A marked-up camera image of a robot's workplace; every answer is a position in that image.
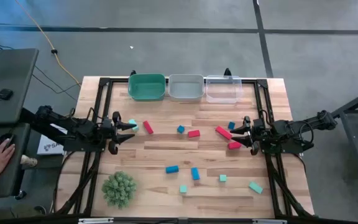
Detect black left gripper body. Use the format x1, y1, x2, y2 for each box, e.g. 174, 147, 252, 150
99, 111, 122, 156

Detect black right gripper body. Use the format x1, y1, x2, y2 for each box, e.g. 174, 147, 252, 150
242, 115, 265, 156

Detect short teal block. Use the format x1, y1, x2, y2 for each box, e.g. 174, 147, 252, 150
128, 118, 140, 132

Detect long red block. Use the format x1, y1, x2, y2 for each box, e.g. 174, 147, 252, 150
214, 125, 233, 141

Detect long teal block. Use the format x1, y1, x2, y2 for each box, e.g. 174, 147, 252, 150
248, 181, 264, 195

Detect green plastic bin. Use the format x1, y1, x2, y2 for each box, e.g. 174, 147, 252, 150
127, 73, 167, 102

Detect clear plastic bin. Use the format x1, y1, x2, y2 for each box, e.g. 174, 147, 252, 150
206, 75, 243, 105

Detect green artificial plant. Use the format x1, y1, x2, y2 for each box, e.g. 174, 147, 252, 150
101, 170, 138, 210

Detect white printed paper sheet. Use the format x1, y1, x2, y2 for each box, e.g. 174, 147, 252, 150
37, 123, 68, 156

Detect grey plastic bin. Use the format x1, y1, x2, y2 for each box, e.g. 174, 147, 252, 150
168, 73, 205, 103

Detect black desk bar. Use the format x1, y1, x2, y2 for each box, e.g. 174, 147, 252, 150
19, 107, 65, 146

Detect beige plug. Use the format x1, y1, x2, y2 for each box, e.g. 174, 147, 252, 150
20, 154, 39, 168

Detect black computer mouse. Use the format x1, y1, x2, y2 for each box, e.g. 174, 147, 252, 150
0, 133, 16, 147

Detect small black device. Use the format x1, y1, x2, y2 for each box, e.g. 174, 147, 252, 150
0, 88, 14, 101

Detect dark grey desk top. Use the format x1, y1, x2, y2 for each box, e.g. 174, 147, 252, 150
0, 48, 39, 126
0, 123, 32, 199

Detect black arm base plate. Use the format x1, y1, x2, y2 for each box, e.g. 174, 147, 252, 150
62, 136, 106, 153
259, 142, 305, 154

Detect black aluminium table frame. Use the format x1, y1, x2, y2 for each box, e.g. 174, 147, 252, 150
50, 76, 316, 218

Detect black floor cable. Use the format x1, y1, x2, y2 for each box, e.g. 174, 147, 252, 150
0, 39, 81, 102

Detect silver bracket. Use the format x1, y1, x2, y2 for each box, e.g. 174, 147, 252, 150
252, 218, 288, 224
78, 217, 115, 224

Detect yellow cable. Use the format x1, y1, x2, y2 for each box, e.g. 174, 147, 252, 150
13, 0, 82, 88

